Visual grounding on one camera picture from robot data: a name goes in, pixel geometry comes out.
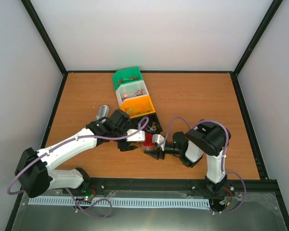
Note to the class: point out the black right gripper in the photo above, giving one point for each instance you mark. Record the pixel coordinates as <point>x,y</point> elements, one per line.
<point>155,154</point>

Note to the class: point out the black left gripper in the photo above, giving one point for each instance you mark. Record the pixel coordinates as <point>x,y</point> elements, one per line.
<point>125,147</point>

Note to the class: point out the clear plastic jar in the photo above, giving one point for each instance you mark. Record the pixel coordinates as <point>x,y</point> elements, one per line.
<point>148,148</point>

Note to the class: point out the red jar lid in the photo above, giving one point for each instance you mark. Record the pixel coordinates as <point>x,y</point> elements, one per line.
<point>148,140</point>

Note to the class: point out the silver metal scoop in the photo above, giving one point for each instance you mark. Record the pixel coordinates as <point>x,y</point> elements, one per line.
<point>102,112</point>

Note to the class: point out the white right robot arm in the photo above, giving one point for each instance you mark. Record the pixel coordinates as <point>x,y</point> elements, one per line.
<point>207,137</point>

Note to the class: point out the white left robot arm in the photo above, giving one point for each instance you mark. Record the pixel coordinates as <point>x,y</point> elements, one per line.
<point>37,170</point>

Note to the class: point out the black candy bin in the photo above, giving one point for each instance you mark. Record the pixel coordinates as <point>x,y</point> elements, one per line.
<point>153,126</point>

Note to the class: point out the yellow candy bin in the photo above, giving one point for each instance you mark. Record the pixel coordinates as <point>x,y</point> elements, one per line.
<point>138,106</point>

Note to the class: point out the white candy bin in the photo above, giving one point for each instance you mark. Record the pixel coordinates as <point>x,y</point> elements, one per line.
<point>131,90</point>

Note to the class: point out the green candy bin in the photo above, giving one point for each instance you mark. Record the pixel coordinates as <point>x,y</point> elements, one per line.
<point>125,76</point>

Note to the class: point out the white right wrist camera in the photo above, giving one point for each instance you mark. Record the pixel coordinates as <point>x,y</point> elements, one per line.
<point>158,139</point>

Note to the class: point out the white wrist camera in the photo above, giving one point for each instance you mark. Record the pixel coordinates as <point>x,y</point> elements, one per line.
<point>158,139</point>
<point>135,136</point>

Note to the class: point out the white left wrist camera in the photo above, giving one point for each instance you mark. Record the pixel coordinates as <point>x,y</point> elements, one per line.
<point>135,136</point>

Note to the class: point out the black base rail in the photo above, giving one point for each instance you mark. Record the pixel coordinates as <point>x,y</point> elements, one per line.
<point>104,186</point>

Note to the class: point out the light blue cable duct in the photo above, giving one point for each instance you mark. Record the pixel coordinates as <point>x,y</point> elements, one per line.
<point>123,202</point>

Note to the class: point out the black enclosure frame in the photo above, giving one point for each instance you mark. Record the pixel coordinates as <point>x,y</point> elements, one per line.
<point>234,74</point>

